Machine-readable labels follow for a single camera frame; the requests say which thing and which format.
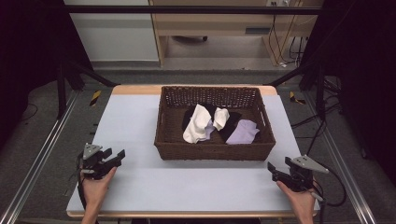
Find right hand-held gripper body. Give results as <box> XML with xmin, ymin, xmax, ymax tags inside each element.
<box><xmin>271</xmin><ymin>154</ymin><xmax>331</xmax><ymax>193</ymax></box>

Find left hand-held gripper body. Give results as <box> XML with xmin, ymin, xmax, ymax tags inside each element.
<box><xmin>78</xmin><ymin>142</ymin><xmax>122</xmax><ymax>181</ymax></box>

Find person's left hand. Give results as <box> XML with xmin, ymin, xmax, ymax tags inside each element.
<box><xmin>79</xmin><ymin>165</ymin><xmax>118</xmax><ymax>204</ymax></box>

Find person's right hand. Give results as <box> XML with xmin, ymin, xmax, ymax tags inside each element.
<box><xmin>276</xmin><ymin>179</ymin><xmax>318</xmax><ymax>217</ymax></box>

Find pale grey table mat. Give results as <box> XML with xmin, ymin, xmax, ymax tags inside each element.
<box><xmin>66</xmin><ymin>93</ymin><xmax>321</xmax><ymax>215</ymax></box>

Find flat purple sock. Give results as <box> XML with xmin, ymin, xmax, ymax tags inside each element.
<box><xmin>225</xmin><ymin>119</ymin><xmax>261</xmax><ymax>146</ymax></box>

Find brown wicker basket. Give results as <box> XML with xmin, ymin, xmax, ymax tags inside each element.
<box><xmin>153</xmin><ymin>85</ymin><xmax>277</xmax><ymax>161</ymax></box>

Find yellow black tape strip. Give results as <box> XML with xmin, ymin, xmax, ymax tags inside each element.
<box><xmin>89</xmin><ymin>90</ymin><xmax>103</xmax><ymax>107</ymax></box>
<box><xmin>289</xmin><ymin>91</ymin><xmax>307</xmax><ymax>105</ymax></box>

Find black sock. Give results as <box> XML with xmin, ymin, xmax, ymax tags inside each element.
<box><xmin>181</xmin><ymin>103</ymin><xmax>218</xmax><ymax>132</ymax></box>
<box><xmin>217</xmin><ymin>111</ymin><xmax>243</xmax><ymax>144</ymax></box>

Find small white sock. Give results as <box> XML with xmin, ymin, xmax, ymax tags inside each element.
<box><xmin>212</xmin><ymin>106</ymin><xmax>231</xmax><ymax>132</ymax></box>

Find crumpled purple sock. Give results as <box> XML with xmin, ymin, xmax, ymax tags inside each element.
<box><xmin>202</xmin><ymin>119</ymin><xmax>217</xmax><ymax>142</ymax></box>

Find black stand leg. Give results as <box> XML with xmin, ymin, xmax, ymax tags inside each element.
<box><xmin>268</xmin><ymin>60</ymin><xmax>327</xmax><ymax>121</ymax></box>
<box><xmin>56</xmin><ymin>58</ymin><xmax>120</xmax><ymax>120</ymax></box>

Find large white sock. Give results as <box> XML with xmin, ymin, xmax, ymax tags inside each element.
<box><xmin>182</xmin><ymin>104</ymin><xmax>213</xmax><ymax>145</ymax></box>

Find white cabinet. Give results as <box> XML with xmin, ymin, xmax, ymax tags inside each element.
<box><xmin>63</xmin><ymin>0</ymin><xmax>161</xmax><ymax>63</ymax></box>

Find black curtain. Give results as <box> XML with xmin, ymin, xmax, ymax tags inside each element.
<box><xmin>0</xmin><ymin>0</ymin><xmax>95</xmax><ymax>151</ymax></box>
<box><xmin>299</xmin><ymin>0</ymin><xmax>396</xmax><ymax>188</ymax></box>

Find wooden desk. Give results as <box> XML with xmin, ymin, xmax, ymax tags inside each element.
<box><xmin>148</xmin><ymin>0</ymin><xmax>325</xmax><ymax>68</ymax></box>

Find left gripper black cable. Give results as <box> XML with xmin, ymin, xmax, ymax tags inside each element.
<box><xmin>75</xmin><ymin>152</ymin><xmax>89</xmax><ymax>210</ymax></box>

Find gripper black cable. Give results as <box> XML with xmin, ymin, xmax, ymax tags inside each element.
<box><xmin>75</xmin><ymin>152</ymin><xmax>89</xmax><ymax>210</ymax></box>
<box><xmin>309</xmin><ymin>161</ymin><xmax>347</xmax><ymax>224</ymax></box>

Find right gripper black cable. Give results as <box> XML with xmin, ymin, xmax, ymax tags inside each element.
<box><xmin>309</xmin><ymin>161</ymin><xmax>347</xmax><ymax>224</ymax></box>

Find metal floor rail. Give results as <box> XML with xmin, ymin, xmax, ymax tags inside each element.
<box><xmin>0</xmin><ymin>89</ymin><xmax>81</xmax><ymax>224</ymax></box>
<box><xmin>302</xmin><ymin>91</ymin><xmax>378</xmax><ymax>224</ymax></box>

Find black floor cables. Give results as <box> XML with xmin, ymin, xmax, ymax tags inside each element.
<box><xmin>290</xmin><ymin>76</ymin><xmax>344</xmax><ymax>157</ymax></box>

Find yellow cable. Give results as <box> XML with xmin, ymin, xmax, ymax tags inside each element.
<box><xmin>268</xmin><ymin>0</ymin><xmax>304</xmax><ymax>67</ymax></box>

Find black horizontal frame bar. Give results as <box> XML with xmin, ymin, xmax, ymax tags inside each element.
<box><xmin>63</xmin><ymin>5</ymin><xmax>323</xmax><ymax>15</ymax></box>

